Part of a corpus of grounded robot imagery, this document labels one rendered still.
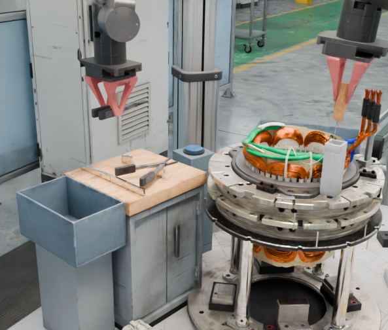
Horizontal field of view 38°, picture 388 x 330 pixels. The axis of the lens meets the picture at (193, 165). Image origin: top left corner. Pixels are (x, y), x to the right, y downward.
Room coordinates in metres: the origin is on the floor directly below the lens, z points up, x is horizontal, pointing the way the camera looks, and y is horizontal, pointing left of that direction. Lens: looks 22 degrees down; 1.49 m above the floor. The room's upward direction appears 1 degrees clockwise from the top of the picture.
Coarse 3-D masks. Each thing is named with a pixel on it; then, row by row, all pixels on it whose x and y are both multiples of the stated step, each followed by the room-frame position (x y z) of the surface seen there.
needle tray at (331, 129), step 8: (264, 120) 1.36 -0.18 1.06; (272, 120) 1.35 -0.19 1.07; (312, 128) 1.33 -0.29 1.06; (320, 128) 1.32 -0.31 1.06; (328, 128) 1.32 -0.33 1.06; (336, 128) 1.31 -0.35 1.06; (344, 128) 1.31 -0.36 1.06; (352, 128) 1.30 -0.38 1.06; (344, 136) 1.31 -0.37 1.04; (352, 136) 1.30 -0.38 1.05; (352, 144) 1.20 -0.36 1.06; (360, 144) 1.20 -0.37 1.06
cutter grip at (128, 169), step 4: (128, 164) 0.97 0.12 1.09; (132, 164) 0.97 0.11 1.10; (116, 168) 0.95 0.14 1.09; (120, 168) 0.95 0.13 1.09; (124, 168) 0.96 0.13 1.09; (128, 168) 0.96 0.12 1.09; (132, 168) 0.97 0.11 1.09; (116, 172) 0.95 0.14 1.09; (120, 172) 0.95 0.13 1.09; (124, 172) 0.96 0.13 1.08; (128, 172) 0.96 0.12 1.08; (132, 172) 0.97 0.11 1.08
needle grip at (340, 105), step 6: (342, 84) 0.86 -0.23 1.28; (348, 84) 0.86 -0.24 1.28; (342, 90) 0.86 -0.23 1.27; (342, 96) 0.86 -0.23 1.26; (336, 102) 0.86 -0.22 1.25; (342, 102) 0.86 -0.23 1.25; (336, 108) 0.86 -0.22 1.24; (342, 108) 0.86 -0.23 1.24; (336, 114) 0.86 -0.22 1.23; (342, 114) 0.86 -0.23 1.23
